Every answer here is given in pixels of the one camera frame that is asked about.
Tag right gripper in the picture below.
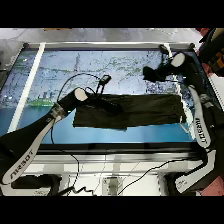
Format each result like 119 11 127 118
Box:
142 64 173 83

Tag dark green pants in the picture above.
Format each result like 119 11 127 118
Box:
72 93 187 132

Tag heap of clothes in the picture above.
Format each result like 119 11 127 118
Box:
196 27 224 78

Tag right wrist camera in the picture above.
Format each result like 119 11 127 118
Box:
158 43 172 56

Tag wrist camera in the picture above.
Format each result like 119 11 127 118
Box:
95 74 113 96
158 43 172 56

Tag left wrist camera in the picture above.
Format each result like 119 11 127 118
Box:
95 74 113 96

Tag black cable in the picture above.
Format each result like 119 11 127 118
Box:
56 72 105 102
117 158 202 197
49 121 98 197

